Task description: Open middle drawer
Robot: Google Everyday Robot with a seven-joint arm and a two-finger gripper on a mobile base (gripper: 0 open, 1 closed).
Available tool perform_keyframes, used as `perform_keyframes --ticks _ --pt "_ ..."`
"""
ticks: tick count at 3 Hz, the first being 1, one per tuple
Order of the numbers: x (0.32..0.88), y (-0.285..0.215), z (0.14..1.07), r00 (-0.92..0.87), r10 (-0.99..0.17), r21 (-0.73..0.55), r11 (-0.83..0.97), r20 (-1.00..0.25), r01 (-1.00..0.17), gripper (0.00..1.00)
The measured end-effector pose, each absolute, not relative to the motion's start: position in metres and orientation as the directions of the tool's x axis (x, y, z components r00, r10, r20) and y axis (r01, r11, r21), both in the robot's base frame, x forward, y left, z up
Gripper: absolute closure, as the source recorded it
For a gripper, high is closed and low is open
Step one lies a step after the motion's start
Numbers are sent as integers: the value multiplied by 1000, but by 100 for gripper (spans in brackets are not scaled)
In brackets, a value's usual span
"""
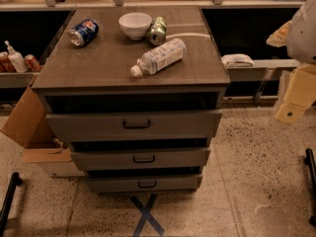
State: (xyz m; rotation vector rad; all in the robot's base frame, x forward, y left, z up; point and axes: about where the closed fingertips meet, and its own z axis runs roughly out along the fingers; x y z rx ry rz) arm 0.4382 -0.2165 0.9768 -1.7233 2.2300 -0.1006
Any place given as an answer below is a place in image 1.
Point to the green soda can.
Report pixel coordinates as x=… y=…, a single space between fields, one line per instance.
x=157 y=31

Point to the white pump bottle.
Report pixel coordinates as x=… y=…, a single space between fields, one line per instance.
x=16 y=59

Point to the grey drawer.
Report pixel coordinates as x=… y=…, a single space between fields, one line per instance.
x=140 y=159
x=134 y=126
x=144 y=184

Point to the grey drawer cabinet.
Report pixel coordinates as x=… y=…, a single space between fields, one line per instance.
x=96 y=79

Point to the red soda can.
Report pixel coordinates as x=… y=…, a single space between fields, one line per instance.
x=32 y=63

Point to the grey bottom drawer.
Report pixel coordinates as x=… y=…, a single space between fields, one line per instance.
x=144 y=184

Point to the black left base leg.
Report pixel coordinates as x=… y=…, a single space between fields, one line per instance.
x=4 y=211

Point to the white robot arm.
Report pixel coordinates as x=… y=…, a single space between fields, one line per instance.
x=301 y=39

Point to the white bowl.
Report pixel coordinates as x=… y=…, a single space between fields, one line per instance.
x=135 y=25

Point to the clear plastic water bottle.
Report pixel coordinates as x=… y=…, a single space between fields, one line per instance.
x=159 y=58

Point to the grey top drawer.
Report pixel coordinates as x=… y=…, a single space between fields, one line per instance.
x=134 y=126

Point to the cardboard box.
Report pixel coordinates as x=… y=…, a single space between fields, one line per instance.
x=27 y=126

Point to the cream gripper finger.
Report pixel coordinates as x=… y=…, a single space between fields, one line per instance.
x=296 y=93
x=279 y=37

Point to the red can at edge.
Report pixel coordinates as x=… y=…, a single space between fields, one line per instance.
x=5 y=63

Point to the black right base leg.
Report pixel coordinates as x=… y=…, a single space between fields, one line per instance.
x=310 y=162

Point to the white folded cloth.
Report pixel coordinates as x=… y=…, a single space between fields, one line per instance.
x=237 y=60

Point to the black base leg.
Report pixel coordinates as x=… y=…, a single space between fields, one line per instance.
x=4 y=211
x=310 y=162

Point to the blue pepsi can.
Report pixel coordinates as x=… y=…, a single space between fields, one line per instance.
x=84 y=32

